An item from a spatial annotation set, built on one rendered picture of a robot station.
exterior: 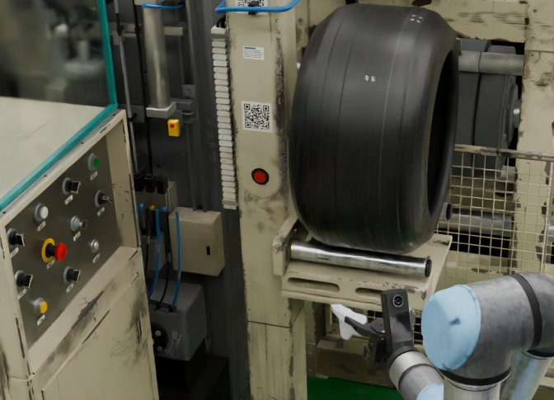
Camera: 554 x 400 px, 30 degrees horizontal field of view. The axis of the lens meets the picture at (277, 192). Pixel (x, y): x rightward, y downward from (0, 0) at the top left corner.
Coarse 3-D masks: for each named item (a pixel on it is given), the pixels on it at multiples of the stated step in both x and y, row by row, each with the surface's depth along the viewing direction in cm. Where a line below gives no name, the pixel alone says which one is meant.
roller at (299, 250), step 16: (304, 256) 250; (320, 256) 248; (336, 256) 247; (352, 256) 246; (368, 256) 245; (384, 256) 244; (400, 256) 243; (416, 256) 244; (400, 272) 243; (416, 272) 242
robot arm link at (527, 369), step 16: (528, 272) 156; (544, 288) 152; (544, 304) 151; (544, 320) 151; (544, 336) 152; (528, 352) 161; (544, 352) 159; (512, 368) 167; (528, 368) 165; (544, 368) 165; (512, 384) 170; (528, 384) 169
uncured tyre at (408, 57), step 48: (336, 48) 224; (384, 48) 221; (432, 48) 223; (336, 96) 219; (384, 96) 217; (432, 96) 221; (336, 144) 220; (384, 144) 216; (432, 144) 269; (336, 192) 224; (384, 192) 220; (432, 192) 263; (336, 240) 237; (384, 240) 231
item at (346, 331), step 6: (336, 306) 200; (342, 306) 199; (336, 312) 199; (342, 312) 197; (348, 312) 198; (342, 318) 197; (354, 318) 196; (360, 318) 196; (366, 318) 196; (342, 324) 199; (348, 324) 198; (342, 330) 199; (348, 330) 198; (342, 336) 200; (348, 336) 199
